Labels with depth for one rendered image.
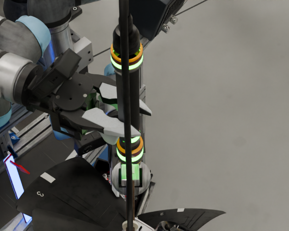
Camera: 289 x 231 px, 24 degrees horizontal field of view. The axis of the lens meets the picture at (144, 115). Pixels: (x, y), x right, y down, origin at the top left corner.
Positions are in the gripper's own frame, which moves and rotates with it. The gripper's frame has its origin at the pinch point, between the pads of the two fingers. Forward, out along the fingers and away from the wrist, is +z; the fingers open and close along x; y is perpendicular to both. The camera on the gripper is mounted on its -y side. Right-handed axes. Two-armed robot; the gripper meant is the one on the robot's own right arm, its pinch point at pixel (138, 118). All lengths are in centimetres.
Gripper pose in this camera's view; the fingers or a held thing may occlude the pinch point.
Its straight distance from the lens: 102.1
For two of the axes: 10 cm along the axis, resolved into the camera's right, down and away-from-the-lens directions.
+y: 0.0, 5.5, 8.3
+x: -4.1, 7.6, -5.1
